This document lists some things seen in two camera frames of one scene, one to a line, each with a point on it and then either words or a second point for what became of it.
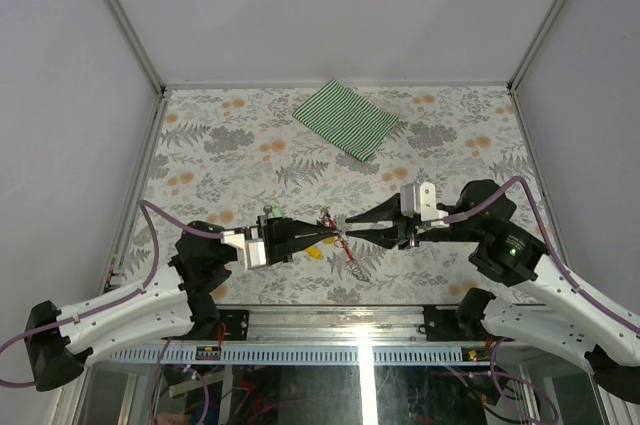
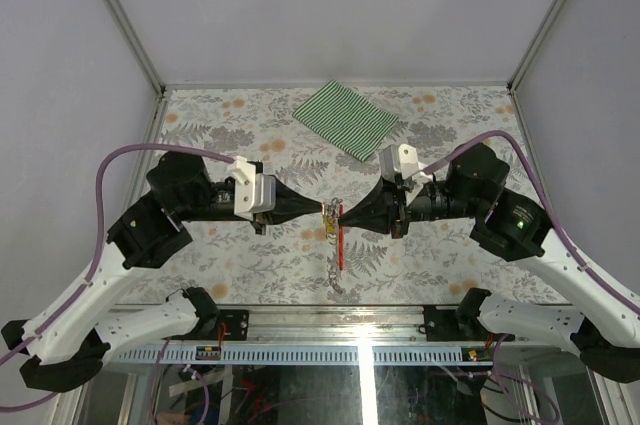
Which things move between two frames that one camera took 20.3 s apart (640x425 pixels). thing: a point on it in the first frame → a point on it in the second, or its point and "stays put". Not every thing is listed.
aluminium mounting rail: x=338 y=326 stays put
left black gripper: x=284 y=237 → x=288 y=205
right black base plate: x=441 y=325 stays put
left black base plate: x=232 y=326 stays put
